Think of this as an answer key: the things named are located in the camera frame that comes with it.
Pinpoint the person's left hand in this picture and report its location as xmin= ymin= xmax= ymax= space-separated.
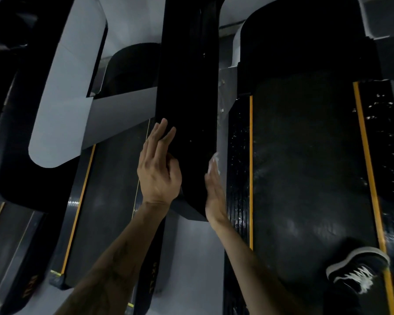
xmin=137 ymin=118 xmax=183 ymax=207

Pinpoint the person's right hand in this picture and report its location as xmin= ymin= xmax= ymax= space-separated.
xmin=204 ymin=161 xmax=230 ymax=227

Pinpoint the white cleaning cloth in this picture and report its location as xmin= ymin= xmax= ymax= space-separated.
xmin=208 ymin=152 xmax=221 ymax=176

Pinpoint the person's left forearm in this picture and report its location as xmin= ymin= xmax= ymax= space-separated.
xmin=54 ymin=201 xmax=171 ymax=315

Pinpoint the person's right forearm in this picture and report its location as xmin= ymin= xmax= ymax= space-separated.
xmin=213 ymin=219 xmax=304 ymax=315

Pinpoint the black treadmill handrail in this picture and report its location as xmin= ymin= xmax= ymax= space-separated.
xmin=155 ymin=0 xmax=220 ymax=222

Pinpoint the black treadmill with yellow stripe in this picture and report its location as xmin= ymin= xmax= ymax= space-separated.
xmin=0 ymin=200 xmax=51 ymax=315
xmin=49 ymin=42 xmax=167 ymax=315

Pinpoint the grey treadmill handrail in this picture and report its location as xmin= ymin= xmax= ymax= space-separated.
xmin=28 ymin=0 xmax=158 ymax=169

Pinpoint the wide black treadmill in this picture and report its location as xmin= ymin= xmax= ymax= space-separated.
xmin=223 ymin=0 xmax=394 ymax=315

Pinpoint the black sneaker with white laces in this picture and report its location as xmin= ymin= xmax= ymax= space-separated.
xmin=326 ymin=247 xmax=391 ymax=295

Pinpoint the person's leg in dark trousers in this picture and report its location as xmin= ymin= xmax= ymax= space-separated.
xmin=323 ymin=285 xmax=365 ymax=315

